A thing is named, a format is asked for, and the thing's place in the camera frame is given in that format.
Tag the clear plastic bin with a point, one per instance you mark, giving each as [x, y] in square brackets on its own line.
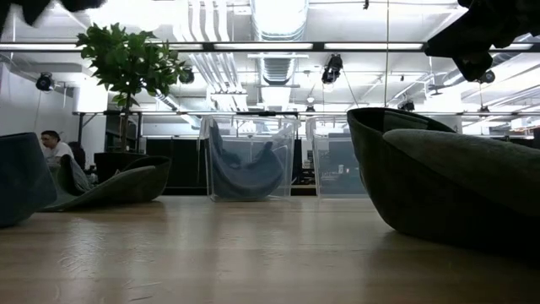
[337, 169]
[291, 169]

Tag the black overhead frame beam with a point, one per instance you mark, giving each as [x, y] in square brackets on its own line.
[318, 47]

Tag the blue denim hat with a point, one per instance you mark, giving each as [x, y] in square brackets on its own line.
[244, 177]

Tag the olive green floppy hat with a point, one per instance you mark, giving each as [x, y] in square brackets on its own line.
[122, 186]

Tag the green leafy indoor tree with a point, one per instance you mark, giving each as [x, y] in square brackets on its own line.
[131, 63]

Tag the person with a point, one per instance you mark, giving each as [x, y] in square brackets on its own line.
[57, 150]

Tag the black low cabinet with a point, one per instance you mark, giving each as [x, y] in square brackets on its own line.
[179, 166]

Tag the dark navy blue hat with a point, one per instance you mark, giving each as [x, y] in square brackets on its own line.
[23, 177]

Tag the black ceiling spotlight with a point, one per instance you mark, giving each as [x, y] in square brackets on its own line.
[488, 77]
[407, 105]
[187, 76]
[332, 68]
[44, 82]

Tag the dark grey-green cap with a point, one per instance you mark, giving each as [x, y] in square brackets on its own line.
[476, 34]

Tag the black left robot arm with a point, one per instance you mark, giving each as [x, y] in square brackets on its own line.
[29, 8]

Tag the large dark green hat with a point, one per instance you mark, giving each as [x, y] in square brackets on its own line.
[443, 190]

